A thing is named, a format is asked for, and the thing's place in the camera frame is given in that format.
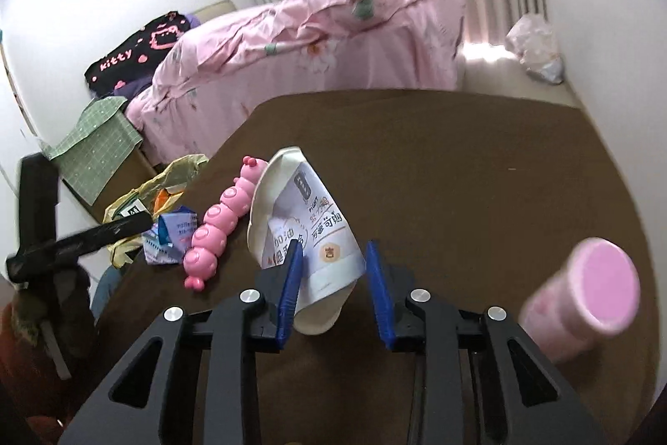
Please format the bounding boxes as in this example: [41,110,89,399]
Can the yellow bin bag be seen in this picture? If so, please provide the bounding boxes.
[101,154,209,269]

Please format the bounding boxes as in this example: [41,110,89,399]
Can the green checked cloth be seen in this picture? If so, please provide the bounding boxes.
[44,96,144,206]

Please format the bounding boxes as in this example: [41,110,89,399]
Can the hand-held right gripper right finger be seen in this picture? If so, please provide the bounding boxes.
[365,241,610,445]

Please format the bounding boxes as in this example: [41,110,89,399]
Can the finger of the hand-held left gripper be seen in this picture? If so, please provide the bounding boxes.
[18,153,59,250]
[6,214,153,280]

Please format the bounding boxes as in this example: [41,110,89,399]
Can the person's blue jeans leg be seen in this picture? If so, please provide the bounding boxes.
[91,265,123,321]

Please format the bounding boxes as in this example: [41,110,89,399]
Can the bed with pink floral sheet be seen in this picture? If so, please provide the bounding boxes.
[126,0,467,164]

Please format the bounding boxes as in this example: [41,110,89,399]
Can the beige bed headboard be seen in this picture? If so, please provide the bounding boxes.
[193,0,235,26]

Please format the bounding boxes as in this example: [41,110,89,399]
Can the pink caterpillar toy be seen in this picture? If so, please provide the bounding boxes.
[182,156,266,292]

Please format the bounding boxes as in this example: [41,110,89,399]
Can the pink floral duvet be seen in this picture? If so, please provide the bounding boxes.
[153,0,449,86]

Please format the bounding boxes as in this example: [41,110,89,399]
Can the wooden nightstand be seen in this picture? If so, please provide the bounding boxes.
[86,145,160,221]

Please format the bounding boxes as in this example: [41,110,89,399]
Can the blue white wrapper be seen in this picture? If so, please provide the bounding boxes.
[142,208,198,264]

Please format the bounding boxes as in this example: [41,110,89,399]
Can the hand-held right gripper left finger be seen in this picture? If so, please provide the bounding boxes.
[56,239,304,445]

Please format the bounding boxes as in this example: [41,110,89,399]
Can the crushed white paper cup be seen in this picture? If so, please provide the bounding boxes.
[247,146,366,335]

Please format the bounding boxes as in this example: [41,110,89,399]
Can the white plastic bag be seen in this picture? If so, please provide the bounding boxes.
[504,13,566,84]

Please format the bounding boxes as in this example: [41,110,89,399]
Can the pink cup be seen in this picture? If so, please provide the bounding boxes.
[518,237,642,362]

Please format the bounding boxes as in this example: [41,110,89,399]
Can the black Hello Kitty pillow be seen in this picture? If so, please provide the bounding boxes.
[85,10,191,96]

